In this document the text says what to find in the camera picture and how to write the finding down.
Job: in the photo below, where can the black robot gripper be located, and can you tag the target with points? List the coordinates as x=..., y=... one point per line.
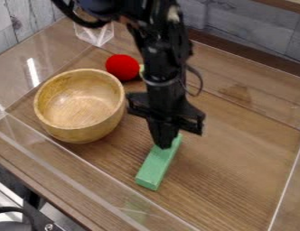
x=163, y=106

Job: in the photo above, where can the green rectangular block stick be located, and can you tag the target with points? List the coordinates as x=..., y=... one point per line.
x=155, y=165

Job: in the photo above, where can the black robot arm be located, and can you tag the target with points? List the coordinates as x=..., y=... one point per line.
x=154, y=22

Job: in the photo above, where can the brown wooden bowl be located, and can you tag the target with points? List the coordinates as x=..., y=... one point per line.
x=79, y=105

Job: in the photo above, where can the red plush radish toy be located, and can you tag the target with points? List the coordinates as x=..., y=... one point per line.
x=123, y=67

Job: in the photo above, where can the black stand under table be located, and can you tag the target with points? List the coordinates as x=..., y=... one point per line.
x=24, y=218

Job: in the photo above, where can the clear acrylic tray wall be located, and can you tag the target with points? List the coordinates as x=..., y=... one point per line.
x=100, y=202

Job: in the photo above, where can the clear acrylic corner bracket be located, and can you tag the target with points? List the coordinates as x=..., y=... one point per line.
x=95, y=36

